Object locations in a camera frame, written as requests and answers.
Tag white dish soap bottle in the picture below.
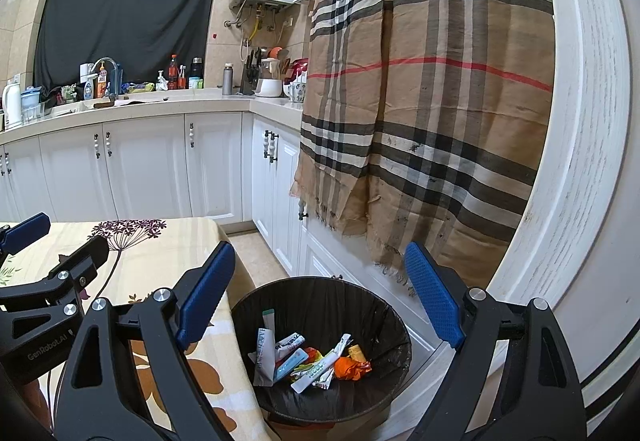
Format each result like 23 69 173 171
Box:
80 63 96 100

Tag clear water pitcher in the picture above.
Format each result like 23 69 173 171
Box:
20 87 43 122

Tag floral tablecloth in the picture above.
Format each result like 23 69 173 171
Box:
0 217 281 441

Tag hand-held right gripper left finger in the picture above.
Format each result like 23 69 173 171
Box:
54 241 237 441

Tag white base cabinets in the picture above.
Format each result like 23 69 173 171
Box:
0 111 441 357

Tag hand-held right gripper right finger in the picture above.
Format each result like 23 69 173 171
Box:
404 241 587 441

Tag white green paper wrapper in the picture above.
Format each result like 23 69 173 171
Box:
291 335 352 394

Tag chrome faucet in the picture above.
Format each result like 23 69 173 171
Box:
90 57 121 99

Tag white toothpaste tube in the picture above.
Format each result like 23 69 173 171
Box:
252 328 276 387

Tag black lined trash bin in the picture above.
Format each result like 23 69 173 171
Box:
231 275 413 426

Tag white kettle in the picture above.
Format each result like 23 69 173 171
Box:
1 83 23 128

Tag plaid scarf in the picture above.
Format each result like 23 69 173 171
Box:
290 0 556 297

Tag white soy milk maker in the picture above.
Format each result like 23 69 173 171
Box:
254 58 283 98

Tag black knife block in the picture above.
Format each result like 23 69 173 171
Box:
240 48 263 96

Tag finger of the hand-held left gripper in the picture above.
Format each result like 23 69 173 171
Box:
0 235 110 319
0 212 52 258

